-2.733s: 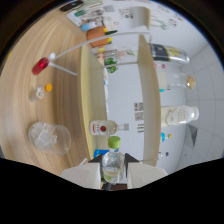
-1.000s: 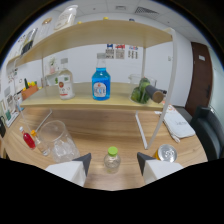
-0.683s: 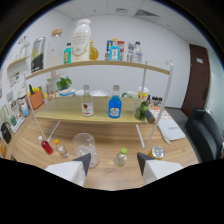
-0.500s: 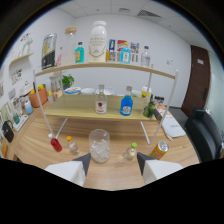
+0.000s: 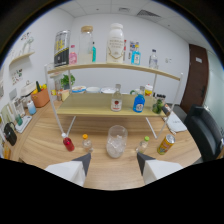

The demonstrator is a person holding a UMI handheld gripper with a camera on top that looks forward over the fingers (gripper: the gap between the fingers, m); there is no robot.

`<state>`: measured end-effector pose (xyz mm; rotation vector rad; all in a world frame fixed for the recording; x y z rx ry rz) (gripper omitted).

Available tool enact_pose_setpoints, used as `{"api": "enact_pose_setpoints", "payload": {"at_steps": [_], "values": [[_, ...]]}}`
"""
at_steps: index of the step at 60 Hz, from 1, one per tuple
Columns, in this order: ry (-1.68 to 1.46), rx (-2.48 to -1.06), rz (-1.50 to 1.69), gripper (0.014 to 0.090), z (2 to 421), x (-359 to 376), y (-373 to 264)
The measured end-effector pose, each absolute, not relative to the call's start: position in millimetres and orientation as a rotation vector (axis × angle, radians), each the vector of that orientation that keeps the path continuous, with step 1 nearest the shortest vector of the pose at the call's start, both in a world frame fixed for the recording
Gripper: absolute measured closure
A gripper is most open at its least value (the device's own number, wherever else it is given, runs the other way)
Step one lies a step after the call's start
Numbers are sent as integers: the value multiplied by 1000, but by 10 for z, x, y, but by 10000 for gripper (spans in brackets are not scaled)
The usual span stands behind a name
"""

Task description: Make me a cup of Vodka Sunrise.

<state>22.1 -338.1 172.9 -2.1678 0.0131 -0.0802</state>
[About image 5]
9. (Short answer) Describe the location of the white container red lid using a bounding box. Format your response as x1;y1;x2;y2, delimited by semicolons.
144;83;154;98

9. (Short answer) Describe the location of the white booklet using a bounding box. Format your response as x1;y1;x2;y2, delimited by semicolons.
165;113;188;133

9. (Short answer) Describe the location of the two-tier wooden shelf rack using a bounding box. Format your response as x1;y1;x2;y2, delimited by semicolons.
44;62;184;139

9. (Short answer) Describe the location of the white and blue bottle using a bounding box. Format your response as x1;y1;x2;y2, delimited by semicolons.
26;99;37;116

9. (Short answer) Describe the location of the clear bottle red label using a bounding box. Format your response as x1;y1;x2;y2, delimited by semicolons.
110;83;123;113

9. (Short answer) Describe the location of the white bowl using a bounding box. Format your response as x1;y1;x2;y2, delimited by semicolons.
85;86;101;94

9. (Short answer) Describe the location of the large white bottle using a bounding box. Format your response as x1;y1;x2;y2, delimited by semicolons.
106;22;125;64

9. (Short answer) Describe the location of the brown door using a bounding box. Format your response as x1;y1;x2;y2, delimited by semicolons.
179;43;210;114

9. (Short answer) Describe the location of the white tray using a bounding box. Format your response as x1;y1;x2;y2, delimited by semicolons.
14;114;33;134

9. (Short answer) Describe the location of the tall black and white can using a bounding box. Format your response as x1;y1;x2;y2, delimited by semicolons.
53;29;72;68

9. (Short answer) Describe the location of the ceiling air vent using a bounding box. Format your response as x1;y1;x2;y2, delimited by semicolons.
136;9;163;18

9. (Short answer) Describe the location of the orange container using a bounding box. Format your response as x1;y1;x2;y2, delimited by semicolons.
30;87;51;108

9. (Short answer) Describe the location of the pink liquid bottle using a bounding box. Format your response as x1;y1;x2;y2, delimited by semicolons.
68;44;78;66

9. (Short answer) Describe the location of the blue liquid bottle yellow cap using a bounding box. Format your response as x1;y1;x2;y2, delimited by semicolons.
130;45;142;66

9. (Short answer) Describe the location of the multicolour wall poster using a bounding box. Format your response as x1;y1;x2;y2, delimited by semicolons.
129;40;141;51

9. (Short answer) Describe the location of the red wall poster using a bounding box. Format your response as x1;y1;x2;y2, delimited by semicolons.
123;39;128;63

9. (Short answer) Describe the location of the clear glass with ice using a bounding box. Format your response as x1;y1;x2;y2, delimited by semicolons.
105;124;129;159

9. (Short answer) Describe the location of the wooden wall shelf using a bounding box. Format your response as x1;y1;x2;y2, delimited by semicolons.
8;50;36;67

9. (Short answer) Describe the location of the black bag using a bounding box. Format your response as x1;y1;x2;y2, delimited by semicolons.
3;121;18;147

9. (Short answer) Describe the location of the clear bottle orange cap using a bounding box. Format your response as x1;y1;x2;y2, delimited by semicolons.
81;133;93;151

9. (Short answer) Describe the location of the patterned bowl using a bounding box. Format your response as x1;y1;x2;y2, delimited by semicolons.
100;86;117;95

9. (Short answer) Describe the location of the teal liquid bottle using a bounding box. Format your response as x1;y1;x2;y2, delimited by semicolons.
91;41;97;63

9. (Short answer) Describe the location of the black chair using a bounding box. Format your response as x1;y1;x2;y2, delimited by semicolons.
184;104;224;163

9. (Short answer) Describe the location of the glass jar of limes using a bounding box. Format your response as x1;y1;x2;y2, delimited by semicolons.
151;94;167;115

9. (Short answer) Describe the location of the small red liquid bottle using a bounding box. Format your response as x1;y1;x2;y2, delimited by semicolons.
61;132;76;153

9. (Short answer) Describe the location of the green potted plant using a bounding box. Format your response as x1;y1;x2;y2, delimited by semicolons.
59;73;76;90

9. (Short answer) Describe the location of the dark cylindrical bottle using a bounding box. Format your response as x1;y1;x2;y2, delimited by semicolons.
161;105;172;118

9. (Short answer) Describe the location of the yellow drink can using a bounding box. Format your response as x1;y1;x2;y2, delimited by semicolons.
156;133;176;156

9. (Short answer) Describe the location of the blue liquid bottle silver cap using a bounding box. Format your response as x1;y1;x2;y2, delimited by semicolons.
132;85;146;114

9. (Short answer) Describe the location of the blue printed tub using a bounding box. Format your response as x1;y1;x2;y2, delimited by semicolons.
71;85;87;94

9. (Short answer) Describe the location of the large glass jar cork lid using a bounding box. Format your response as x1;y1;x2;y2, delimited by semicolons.
77;25;95;65

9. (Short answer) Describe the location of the clear bottle blue cap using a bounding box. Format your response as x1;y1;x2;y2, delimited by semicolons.
148;48;159;70

